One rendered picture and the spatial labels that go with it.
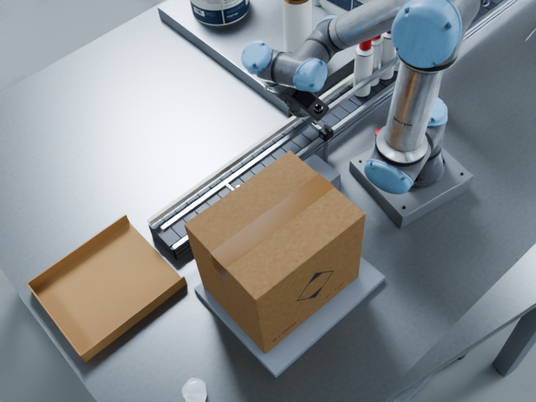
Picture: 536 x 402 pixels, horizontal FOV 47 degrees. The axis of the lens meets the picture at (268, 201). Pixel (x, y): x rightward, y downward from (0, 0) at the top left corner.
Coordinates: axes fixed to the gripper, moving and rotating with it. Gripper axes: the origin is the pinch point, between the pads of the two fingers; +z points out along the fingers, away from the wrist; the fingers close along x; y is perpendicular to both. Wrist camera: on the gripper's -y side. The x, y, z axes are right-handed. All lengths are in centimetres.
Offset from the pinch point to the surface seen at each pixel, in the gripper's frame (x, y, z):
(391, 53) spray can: -26.9, -2.5, 9.8
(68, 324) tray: 78, -1, -33
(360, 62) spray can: -18.4, -0.9, 1.4
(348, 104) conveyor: -8.6, -1.0, 11.2
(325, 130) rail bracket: 2.5, -9.5, -5.8
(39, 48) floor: 55, 207, 76
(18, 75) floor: 72, 196, 67
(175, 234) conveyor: 47, -2, -21
